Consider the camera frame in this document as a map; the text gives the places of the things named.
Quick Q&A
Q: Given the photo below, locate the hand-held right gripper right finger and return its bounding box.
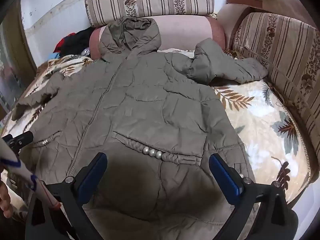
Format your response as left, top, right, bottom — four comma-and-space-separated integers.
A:
209, 153, 299, 240

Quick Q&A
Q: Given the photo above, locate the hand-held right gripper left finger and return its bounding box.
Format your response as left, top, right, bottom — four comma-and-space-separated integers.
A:
25, 152, 108, 240

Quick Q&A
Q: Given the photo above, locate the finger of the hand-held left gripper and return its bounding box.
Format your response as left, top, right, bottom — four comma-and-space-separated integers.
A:
1, 131, 34, 153

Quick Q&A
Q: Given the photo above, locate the olive puffer jacket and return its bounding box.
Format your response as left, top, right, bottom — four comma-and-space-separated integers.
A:
11, 16, 269, 240

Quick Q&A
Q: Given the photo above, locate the person's left hand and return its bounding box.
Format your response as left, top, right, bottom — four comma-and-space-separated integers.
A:
0, 180, 13, 218

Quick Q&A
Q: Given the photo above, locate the leaf printed blanket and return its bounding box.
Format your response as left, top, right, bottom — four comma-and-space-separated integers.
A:
0, 54, 313, 230

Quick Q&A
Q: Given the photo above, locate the red cloth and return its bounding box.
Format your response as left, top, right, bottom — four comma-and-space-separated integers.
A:
55, 32, 76, 53

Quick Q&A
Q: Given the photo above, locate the black cloth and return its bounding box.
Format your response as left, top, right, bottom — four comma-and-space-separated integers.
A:
61, 26, 96, 56

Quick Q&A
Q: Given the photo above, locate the striped floral cushion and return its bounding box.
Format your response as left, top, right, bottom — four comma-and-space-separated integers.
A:
231, 11, 320, 174
85, 0, 215, 28

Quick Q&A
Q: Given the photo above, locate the pink pillow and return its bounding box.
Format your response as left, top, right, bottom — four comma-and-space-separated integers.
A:
89, 0, 320, 60

